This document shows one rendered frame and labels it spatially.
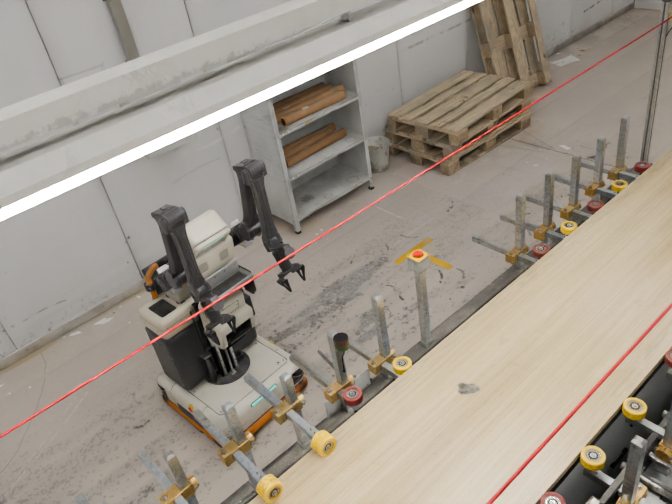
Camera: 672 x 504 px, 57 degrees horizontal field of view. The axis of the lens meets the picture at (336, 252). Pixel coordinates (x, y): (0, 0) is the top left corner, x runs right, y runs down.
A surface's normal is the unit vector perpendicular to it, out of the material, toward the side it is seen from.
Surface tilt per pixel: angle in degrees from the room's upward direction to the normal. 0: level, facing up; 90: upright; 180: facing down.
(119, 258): 90
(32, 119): 90
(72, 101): 90
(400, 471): 0
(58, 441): 0
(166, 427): 0
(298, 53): 61
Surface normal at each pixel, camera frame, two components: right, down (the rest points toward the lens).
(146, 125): 0.50, -0.09
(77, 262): 0.66, 0.35
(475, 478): -0.15, -0.81
